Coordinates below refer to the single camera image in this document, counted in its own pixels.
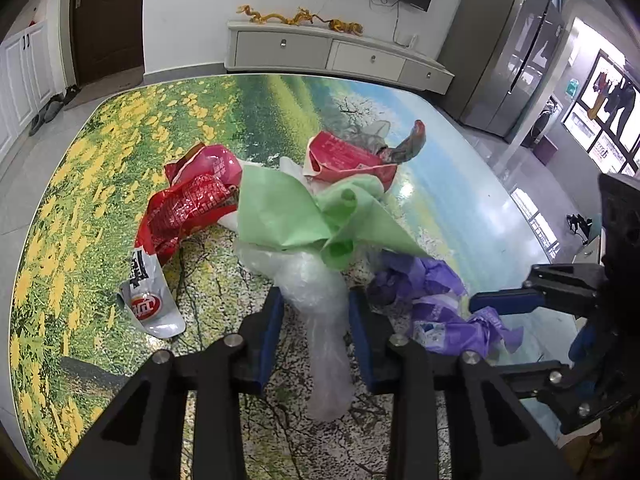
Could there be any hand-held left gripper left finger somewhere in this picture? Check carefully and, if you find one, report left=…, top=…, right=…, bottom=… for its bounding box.
left=55, top=287, right=286, bottom=480

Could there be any small black stand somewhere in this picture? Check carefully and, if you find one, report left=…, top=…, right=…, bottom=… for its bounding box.
left=566, top=212, right=593, bottom=242

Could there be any white grey television cabinet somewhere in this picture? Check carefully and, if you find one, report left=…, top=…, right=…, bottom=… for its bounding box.
left=225, top=20, right=455, bottom=95

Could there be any silver white snack packet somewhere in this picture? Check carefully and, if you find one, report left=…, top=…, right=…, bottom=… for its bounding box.
left=117, top=247, right=186, bottom=338

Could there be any purple stool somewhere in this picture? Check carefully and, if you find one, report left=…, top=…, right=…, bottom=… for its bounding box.
left=532, top=135, right=558, bottom=166

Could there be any red foil snack bag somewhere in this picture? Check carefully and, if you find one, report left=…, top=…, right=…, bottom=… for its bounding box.
left=136, top=144, right=244, bottom=266

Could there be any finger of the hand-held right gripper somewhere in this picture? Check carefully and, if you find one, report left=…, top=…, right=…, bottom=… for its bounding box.
left=492, top=322, right=631, bottom=436
left=469, top=262, right=608, bottom=317

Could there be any purple plastic bag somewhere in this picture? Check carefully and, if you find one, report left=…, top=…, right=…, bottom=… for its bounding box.
left=367, top=250, right=523, bottom=361

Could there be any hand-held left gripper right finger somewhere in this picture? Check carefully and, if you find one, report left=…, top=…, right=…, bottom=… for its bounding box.
left=348, top=287, right=576, bottom=480

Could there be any white shoe cabinet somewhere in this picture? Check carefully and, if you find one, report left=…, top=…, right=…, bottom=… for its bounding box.
left=0, top=10, right=56, bottom=161

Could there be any long golden dragon ornament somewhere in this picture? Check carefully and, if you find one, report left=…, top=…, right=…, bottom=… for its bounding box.
left=236, top=4, right=328, bottom=27

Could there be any grey double door refrigerator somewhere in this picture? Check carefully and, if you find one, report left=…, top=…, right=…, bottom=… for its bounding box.
left=437, top=0, right=566, bottom=137

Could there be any television cable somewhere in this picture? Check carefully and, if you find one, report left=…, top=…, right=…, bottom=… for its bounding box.
left=370, top=0, right=416, bottom=46

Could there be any clear bubble wrap bag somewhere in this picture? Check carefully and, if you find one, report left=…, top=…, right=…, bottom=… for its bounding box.
left=235, top=240, right=356, bottom=422

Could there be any pink red paper bag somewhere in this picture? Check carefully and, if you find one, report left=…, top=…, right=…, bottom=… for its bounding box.
left=304, top=130, right=398, bottom=193

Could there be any balcony window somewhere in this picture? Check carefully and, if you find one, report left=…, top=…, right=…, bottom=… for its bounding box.
left=560, top=50, right=640, bottom=177

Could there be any green plastic bag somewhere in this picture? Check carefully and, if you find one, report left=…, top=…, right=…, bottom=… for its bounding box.
left=236, top=165, right=426, bottom=270

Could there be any grey brown door mat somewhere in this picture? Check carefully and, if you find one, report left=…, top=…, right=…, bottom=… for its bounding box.
left=65, top=67, right=146, bottom=111

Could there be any dark brown door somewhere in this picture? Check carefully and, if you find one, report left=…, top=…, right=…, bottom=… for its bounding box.
left=70, top=0, right=148, bottom=86

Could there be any clear printed wrapper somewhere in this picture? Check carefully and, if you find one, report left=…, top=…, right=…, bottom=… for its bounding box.
left=345, top=120, right=427, bottom=165

